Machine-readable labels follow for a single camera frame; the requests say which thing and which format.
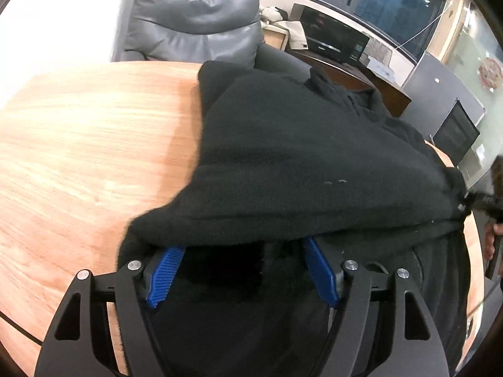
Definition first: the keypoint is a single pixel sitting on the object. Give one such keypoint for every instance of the black fleece garment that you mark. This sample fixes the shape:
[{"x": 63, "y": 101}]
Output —
[{"x": 282, "y": 161}]

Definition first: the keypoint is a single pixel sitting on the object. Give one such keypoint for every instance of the white bag on cabinet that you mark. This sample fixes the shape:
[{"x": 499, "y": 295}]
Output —
[{"x": 275, "y": 20}]

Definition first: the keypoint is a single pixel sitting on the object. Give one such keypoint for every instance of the person's right hand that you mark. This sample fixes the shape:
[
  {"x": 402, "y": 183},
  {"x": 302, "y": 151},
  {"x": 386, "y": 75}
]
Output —
[{"x": 492, "y": 231}]

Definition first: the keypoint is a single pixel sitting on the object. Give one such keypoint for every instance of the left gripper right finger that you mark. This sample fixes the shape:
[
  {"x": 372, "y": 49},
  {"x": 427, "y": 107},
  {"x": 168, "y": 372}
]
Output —
[{"x": 378, "y": 323}]

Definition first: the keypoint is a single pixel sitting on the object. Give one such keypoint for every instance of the dark wooden side cabinet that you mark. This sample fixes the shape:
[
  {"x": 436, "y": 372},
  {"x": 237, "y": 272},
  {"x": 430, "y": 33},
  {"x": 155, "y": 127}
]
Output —
[{"x": 357, "y": 78}]

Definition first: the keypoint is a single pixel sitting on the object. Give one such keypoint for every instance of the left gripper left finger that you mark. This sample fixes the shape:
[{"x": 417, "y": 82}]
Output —
[{"x": 79, "y": 340}]

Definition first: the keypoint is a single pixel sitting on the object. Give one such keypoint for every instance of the grey leather armchair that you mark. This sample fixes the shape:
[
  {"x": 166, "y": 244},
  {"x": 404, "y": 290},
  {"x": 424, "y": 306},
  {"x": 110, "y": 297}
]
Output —
[{"x": 199, "y": 30}]

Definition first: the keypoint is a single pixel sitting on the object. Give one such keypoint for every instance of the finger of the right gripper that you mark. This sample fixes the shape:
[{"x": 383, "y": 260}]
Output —
[{"x": 490, "y": 204}]

